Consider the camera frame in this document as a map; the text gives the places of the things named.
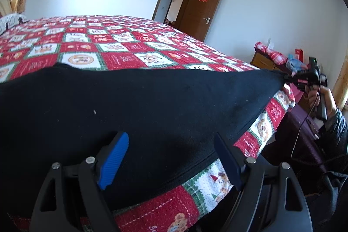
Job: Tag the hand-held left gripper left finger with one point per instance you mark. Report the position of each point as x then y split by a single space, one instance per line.
115 158

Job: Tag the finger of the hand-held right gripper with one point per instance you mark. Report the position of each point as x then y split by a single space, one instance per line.
290 79

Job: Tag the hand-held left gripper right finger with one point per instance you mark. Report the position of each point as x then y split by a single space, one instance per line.
228 164

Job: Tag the black pants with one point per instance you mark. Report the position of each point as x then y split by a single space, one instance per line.
141 115

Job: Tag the person's right forearm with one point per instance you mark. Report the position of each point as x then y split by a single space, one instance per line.
335 134

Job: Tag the person's right hand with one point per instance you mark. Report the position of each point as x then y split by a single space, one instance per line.
327 103

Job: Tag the blue patterned cloth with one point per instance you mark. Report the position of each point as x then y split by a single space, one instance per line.
296 64

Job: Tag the red bag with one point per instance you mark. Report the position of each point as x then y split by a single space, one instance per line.
299 54

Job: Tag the red plaid cloth roll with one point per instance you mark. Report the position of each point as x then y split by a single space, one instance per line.
272 54

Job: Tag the wooden cabinet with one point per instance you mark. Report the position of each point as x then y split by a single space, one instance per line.
262 62

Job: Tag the dark purple cloth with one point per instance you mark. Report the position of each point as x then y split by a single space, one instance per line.
299 137

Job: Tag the person's black jacket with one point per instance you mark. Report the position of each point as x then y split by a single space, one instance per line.
330 194

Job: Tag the brown wooden door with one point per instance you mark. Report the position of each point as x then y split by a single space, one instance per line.
202 7

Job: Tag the red checked printed blanket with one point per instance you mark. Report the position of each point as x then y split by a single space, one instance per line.
114 41

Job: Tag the white patterned pillow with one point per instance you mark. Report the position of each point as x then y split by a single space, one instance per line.
12 21

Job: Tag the cream wooden headboard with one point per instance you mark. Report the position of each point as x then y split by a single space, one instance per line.
3 5

